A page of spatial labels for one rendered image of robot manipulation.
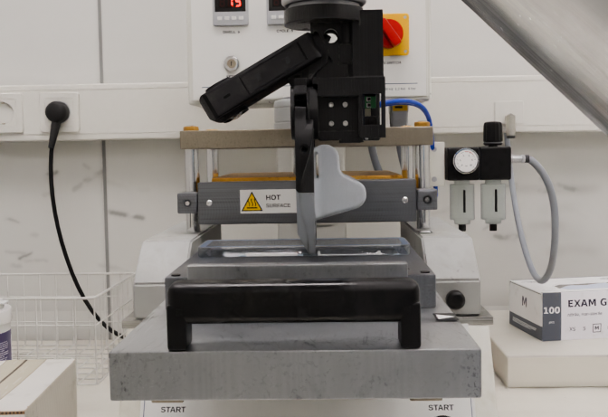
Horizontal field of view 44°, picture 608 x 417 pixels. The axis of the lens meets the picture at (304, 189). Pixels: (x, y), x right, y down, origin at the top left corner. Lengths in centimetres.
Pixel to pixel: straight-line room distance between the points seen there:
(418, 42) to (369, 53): 38
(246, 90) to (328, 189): 11
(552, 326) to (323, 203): 63
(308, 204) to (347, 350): 21
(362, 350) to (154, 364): 12
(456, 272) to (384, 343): 27
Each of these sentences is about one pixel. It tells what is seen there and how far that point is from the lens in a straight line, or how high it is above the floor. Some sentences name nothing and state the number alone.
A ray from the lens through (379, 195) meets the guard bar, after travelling 79.
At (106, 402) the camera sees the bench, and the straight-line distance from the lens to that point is 109.
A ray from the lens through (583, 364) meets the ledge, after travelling 114.
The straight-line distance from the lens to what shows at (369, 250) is 65.
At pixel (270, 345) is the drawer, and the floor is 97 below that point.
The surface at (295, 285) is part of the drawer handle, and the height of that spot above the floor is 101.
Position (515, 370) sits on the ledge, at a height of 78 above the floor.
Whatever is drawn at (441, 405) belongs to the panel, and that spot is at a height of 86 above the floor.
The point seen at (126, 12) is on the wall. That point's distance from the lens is 143.
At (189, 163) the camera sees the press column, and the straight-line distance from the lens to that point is 82.
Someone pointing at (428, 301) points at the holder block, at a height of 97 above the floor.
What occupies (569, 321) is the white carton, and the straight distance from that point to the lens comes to 121.
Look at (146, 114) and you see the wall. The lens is 135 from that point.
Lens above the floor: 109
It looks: 3 degrees down
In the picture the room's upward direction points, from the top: 1 degrees counter-clockwise
